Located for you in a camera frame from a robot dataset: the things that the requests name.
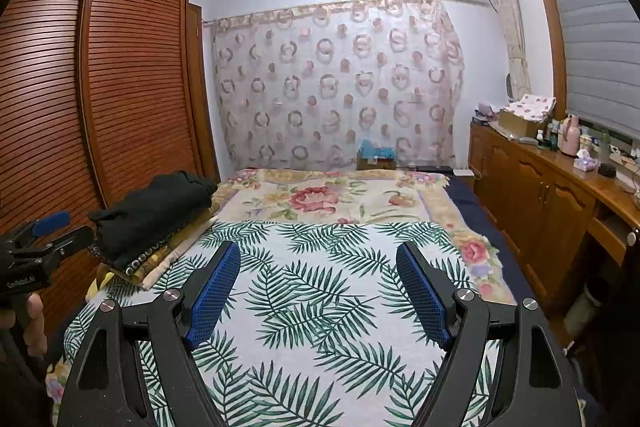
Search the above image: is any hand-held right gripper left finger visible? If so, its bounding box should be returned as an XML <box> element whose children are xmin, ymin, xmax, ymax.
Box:
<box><xmin>56</xmin><ymin>241</ymin><xmax>242</xmax><ymax>427</ymax></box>

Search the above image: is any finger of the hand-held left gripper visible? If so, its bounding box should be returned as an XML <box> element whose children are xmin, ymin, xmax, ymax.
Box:
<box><xmin>27</xmin><ymin>211</ymin><xmax>72</xmax><ymax>239</ymax></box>
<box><xmin>47</xmin><ymin>225</ymin><xmax>95</xmax><ymax>258</ymax></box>

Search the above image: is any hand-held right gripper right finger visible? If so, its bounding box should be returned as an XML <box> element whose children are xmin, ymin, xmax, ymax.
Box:
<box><xmin>396</xmin><ymin>241</ymin><xmax>583</xmax><ymax>427</ymax></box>

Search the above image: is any black printed t-shirt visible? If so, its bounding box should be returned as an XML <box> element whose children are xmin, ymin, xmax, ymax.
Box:
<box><xmin>89</xmin><ymin>172</ymin><xmax>218</xmax><ymax>268</ymax></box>

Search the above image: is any stack of folded clothes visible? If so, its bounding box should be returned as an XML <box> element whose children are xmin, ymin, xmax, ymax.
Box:
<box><xmin>90</xmin><ymin>199</ymin><xmax>218</xmax><ymax>293</ymax></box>

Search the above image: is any person's left hand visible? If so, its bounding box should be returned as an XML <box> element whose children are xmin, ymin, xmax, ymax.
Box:
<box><xmin>0</xmin><ymin>294</ymin><xmax>48</xmax><ymax>360</ymax></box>

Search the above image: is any navy bed sheet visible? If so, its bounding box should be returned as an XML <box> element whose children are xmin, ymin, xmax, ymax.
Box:
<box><xmin>442</xmin><ymin>177</ymin><xmax>601</xmax><ymax>427</ymax></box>

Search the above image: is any floral blanket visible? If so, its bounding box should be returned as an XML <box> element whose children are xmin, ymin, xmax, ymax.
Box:
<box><xmin>45</xmin><ymin>167</ymin><xmax>518</xmax><ymax>427</ymax></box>

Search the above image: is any cardboard box with blue cloth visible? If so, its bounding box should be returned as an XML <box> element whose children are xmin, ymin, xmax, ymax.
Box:
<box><xmin>356</xmin><ymin>139</ymin><xmax>396</xmax><ymax>170</ymax></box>

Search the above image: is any wooden sideboard cabinet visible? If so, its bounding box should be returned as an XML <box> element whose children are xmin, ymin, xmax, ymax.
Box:
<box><xmin>469</xmin><ymin>119</ymin><xmax>640</xmax><ymax>323</ymax></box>

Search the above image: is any white waste bin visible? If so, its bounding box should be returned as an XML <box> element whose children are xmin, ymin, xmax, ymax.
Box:
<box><xmin>565</xmin><ymin>282</ymin><xmax>608</xmax><ymax>333</ymax></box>

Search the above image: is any wooden louvered wardrobe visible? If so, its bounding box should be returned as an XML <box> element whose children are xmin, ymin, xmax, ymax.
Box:
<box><xmin>0</xmin><ymin>0</ymin><xmax>221</xmax><ymax>333</ymax></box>

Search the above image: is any row of small bottles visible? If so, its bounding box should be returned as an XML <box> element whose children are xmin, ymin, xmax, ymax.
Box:
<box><xmin>536</xmin><ymin>119</ymin><xmax>563</xmax><ymax>152</ymax></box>

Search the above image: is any pink thermos jug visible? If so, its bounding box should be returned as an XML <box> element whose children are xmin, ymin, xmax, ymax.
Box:
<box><xmin>560</xmin><ymin>114</ymin><xmax>582</xmax><ymax>156</ymax></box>

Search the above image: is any sheer circle-patterned curtain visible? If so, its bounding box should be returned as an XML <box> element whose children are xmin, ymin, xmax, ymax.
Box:
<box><xmin>202</xmin><ymin>0</ymin><xmax>466</xmax><ymax>170</ymax></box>

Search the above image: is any beige tied-back curtain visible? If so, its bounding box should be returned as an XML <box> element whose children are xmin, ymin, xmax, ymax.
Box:
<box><xmin>480</xmin><ymin>0</ymin><xmax>532</xmax><ymax>98</ymax></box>

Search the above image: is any grey window blind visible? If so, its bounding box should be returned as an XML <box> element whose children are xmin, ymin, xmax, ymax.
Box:
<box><xmin>535</xmin><ymin>0</ymin><xmax>640</xmax><ymax>142</ymax></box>

